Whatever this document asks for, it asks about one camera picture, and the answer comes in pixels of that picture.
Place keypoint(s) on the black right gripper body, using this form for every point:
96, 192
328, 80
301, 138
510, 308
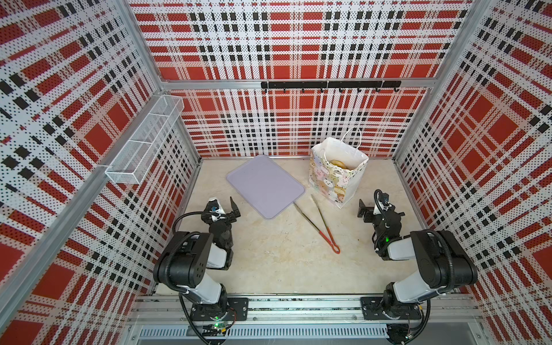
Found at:
375, 223

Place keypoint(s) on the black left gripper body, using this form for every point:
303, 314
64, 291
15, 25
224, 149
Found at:
230, 218

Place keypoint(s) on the grey lilac tray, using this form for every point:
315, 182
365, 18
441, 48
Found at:
267, 187

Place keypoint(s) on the ring doughnut bread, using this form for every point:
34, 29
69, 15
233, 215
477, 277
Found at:
339, 164

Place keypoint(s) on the cartoon animal paper bag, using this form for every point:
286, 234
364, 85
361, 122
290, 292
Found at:
333, 183

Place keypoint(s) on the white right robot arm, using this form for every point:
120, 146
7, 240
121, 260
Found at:
442, 264

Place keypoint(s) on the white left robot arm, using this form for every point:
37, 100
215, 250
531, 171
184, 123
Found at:
183, 264

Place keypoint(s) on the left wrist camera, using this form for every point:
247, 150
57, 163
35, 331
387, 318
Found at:
214, 206

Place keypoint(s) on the white wire mesh basket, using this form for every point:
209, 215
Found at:
134, 160

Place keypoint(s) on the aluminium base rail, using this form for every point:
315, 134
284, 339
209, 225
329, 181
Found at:
309, 319

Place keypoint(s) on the black hook rail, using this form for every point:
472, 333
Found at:
329, 84

